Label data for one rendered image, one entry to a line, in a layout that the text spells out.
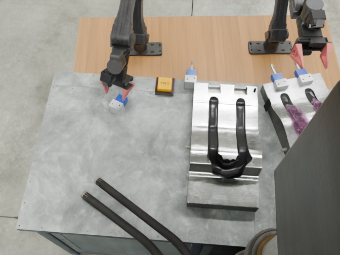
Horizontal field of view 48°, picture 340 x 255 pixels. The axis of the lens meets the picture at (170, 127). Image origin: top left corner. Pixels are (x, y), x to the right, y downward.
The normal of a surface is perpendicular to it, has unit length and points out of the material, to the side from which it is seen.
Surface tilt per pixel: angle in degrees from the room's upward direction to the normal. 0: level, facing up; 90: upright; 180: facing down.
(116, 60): 61
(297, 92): 0
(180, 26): 0
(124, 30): 22
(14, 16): 0
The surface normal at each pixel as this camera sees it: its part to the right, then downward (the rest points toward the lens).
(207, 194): 0.00, -0.44
